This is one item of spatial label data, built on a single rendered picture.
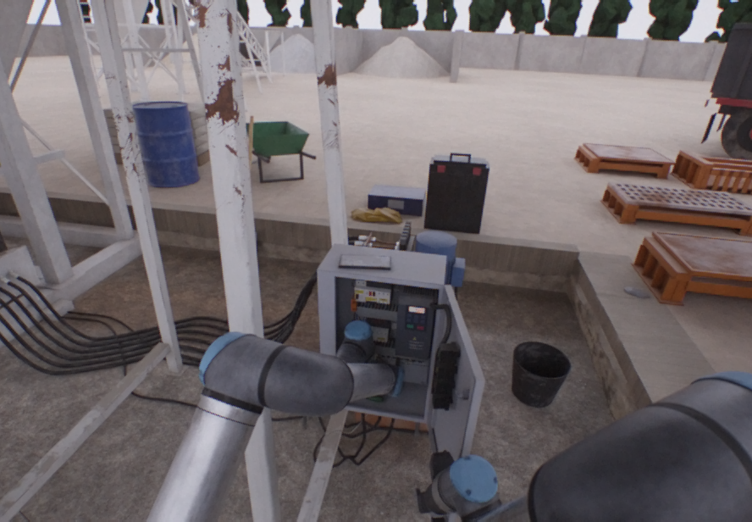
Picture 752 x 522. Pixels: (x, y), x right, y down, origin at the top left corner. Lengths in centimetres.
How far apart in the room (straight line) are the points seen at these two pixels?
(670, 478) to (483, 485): 57
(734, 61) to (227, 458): 895
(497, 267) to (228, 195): 308
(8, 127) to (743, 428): 373
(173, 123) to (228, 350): 455
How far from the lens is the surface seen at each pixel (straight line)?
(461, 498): 96
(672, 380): 280
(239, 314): 106
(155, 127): 525
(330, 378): 78
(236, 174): 96
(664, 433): 43
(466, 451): 113
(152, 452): 261
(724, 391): 51
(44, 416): 308
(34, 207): 382
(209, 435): 80
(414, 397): 174
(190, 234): 452
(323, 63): 176
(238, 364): 80
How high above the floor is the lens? 189
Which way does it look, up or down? 28 degrees down
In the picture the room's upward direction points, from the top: 2 degrees clockwise
